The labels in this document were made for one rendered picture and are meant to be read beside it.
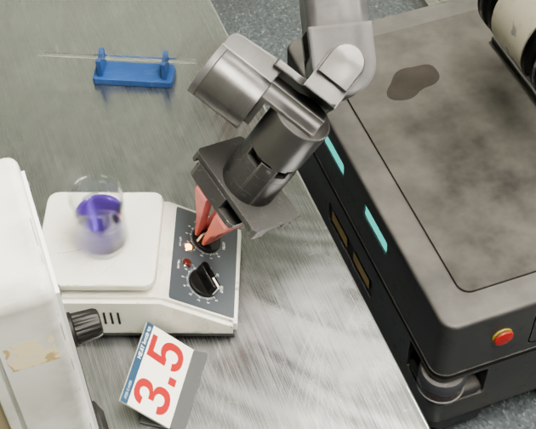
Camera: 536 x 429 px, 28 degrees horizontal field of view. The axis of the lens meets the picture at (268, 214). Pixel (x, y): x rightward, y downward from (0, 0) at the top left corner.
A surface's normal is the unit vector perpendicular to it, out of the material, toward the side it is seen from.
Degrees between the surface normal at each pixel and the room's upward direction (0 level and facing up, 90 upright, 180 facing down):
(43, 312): 90
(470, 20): 0
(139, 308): 90
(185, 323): 90
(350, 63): 41
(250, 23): 0
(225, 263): 30
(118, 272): 0
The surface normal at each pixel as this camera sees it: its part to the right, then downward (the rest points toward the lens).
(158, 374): 0.62, -0.39
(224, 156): 0.49, -0.56
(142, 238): -0.01, -0.64
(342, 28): 0.07, 0.02
